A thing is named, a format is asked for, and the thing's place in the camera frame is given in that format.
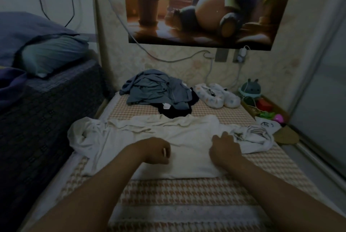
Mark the person's right hand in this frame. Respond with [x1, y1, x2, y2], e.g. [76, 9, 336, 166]
[209, 131, 244, 169]

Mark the person's left hand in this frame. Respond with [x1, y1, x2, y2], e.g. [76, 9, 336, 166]
[130, 136, 172, 165]

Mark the cream long-sleeve shirt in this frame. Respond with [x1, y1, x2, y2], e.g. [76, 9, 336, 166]
[67, 113, 275, 180]

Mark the black garment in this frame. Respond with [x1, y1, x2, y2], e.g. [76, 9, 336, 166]
[157, 90, 200, 119]

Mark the pile of grey-blue clothes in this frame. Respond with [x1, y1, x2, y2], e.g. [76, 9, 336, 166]
[119, 69, 194, 107]

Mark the person's right forearm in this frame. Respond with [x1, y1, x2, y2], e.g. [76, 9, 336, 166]
[226, 156, 346, 232]

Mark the person's left forearm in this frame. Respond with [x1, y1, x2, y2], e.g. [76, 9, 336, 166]
[30, 147, 146, 232]

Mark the white printed card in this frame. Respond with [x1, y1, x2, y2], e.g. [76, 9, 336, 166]
[254, 117, 283, 135]

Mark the green toy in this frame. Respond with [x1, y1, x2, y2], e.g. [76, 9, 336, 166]
[258, 110, 275, 120]

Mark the red toy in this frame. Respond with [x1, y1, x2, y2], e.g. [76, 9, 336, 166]
[256, 97, 274, 112]

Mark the wooden bedside tray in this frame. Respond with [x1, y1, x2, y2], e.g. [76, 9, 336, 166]
[240, 95, 300, 145]

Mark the teal round bunny lamp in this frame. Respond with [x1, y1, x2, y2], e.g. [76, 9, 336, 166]
[238, 78, 262, 106]

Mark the white charger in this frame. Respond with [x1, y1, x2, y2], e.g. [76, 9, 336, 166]
[236, 47, 248, 64]

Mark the dark patterned bed cover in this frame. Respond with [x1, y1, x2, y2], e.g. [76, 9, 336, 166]
[0, 59, 109, 232]

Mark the grey sliding door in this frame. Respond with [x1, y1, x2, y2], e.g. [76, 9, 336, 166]
[289, 24, 346, 176]

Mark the grey-green pillow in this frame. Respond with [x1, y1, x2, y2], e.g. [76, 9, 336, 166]
[19, 35, 90, 79]

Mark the blue folded blanket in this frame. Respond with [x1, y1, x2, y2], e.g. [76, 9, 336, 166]
[0, 66, 28, 112]

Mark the blue pillow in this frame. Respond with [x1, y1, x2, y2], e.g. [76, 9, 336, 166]
[0, 12, 79, 68]

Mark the thin white charger cable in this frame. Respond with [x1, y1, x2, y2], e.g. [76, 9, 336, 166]
[227, 62, 244, 92]

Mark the long white cable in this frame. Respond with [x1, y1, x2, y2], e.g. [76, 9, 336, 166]
[93, 0, 214, 64]

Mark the grey wall socket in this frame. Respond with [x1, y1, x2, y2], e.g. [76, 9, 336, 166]
[214, 48, 230, 62]

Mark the cartoon bear wall poster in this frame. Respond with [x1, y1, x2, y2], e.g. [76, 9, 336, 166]
[123, 0, 299, 52]

